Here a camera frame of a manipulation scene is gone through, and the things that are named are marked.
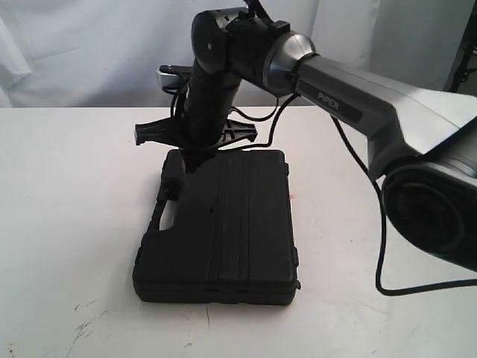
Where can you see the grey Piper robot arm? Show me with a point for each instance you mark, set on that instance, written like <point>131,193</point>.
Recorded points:
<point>421,143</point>

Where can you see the black plastic tool case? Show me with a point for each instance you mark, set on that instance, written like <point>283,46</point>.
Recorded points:
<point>222,234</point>

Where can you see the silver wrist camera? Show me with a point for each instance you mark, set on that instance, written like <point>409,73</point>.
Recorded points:
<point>172,75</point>

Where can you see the white backdrop curtain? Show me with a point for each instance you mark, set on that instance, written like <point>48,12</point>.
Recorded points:
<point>105,53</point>

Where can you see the black metal stand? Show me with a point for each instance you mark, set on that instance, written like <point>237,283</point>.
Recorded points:
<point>467,49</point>

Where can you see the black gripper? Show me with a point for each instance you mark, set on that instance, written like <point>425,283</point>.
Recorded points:
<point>200,124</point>

